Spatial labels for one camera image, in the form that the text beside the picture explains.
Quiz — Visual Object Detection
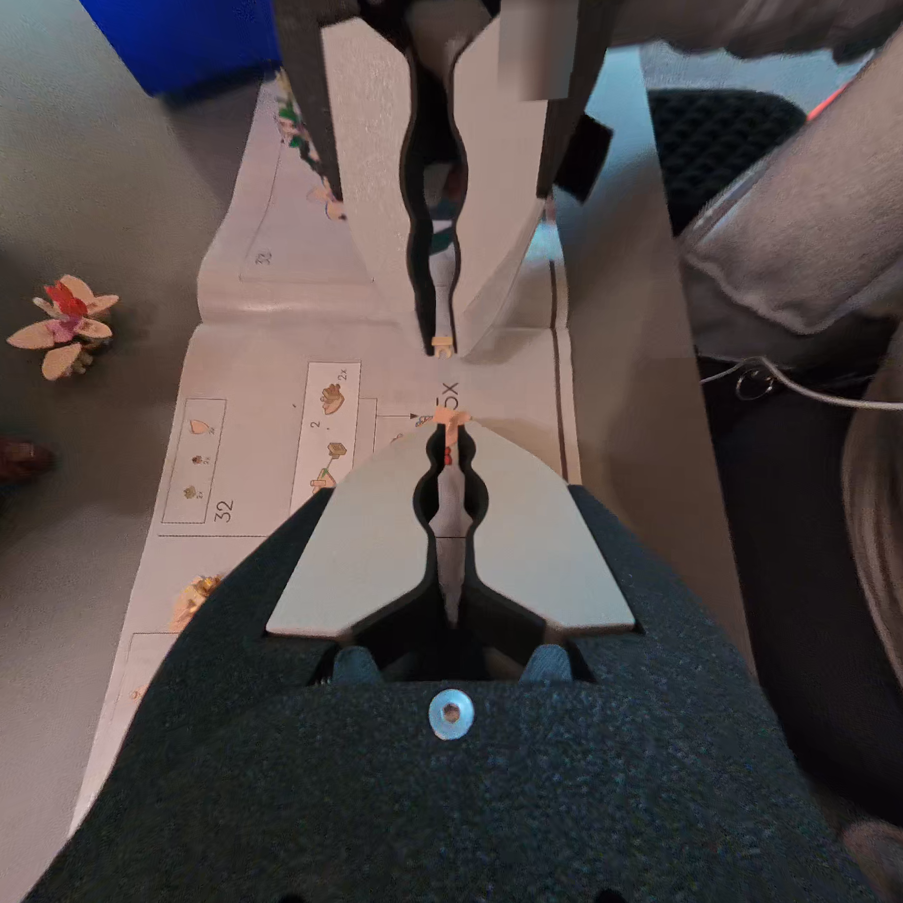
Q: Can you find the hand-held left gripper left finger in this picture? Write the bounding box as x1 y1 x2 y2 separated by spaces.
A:
265 425 456 636

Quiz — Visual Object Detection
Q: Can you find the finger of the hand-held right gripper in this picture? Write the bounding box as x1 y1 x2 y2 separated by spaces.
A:
446 28 551 356
321 24 440 357

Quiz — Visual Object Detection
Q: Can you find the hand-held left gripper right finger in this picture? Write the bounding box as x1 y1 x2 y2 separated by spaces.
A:
455 420 637 634

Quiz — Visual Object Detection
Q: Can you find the tan and red brick piece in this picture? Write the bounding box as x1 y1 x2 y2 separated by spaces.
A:
432 408 474 470

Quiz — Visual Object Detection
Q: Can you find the person's right forearm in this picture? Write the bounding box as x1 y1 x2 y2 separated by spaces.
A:
610 0 903 64

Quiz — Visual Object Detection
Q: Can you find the grey desk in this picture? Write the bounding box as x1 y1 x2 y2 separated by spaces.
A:
0 0 759 903

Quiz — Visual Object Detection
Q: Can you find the blue box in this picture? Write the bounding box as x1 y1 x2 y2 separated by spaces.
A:
79 0 283 96

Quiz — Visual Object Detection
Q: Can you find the white instruction booklet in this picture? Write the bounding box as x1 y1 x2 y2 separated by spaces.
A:
69 67 585 840

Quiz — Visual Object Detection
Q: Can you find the black mesh chair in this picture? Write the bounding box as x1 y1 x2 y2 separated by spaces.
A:
648 88 808 237

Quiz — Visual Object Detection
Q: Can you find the person's grey sweater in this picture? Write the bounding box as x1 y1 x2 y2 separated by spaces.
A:
677 42 903 368

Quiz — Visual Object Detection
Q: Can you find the brick flower model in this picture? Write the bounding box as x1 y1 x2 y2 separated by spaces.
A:
6 274 121 382

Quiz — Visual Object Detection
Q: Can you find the ribbed grey cloth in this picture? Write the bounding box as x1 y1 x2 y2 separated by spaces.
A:
843 353 903 678

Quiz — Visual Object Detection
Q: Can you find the brown toy figure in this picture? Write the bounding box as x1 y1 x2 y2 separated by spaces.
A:
0 436 56 488

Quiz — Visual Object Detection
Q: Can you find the white cord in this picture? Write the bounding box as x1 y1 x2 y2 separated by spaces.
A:
702 356 903 412

